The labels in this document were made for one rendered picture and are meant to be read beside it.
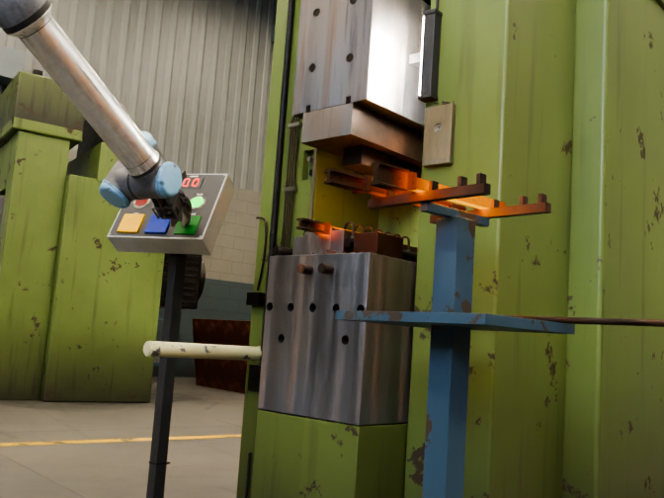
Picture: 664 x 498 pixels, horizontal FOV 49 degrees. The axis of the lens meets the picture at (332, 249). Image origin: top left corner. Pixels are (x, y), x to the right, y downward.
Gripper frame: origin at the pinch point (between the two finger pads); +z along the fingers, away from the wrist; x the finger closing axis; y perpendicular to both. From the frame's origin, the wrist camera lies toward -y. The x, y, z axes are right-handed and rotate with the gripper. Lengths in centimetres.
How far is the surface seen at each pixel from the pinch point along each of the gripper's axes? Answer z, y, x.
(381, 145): -7, -25, 60
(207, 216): 1.6, -2.8, 5.6
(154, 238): 2.0, 6.2, -9.7
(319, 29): -30, -52, 39
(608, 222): 21, -20, 126
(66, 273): 288, -176, -294
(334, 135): -16, -20, 48
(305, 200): 10.9, -18.5, 32.4
